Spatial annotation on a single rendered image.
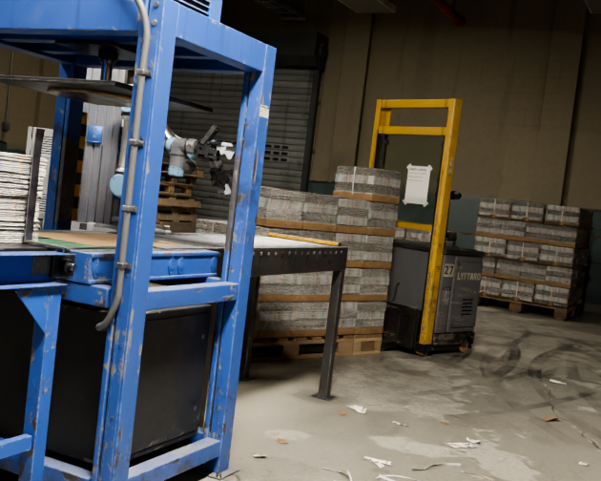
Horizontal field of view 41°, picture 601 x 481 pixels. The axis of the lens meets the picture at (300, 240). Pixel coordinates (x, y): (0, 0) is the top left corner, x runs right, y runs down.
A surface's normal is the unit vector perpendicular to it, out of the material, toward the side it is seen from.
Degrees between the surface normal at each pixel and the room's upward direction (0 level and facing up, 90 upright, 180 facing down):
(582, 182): 90
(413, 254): 90
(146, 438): 90
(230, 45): 90
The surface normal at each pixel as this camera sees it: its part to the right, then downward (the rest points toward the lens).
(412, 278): -0.73, -0.05
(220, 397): -0.44, 0.00
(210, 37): 0.89, 0.13
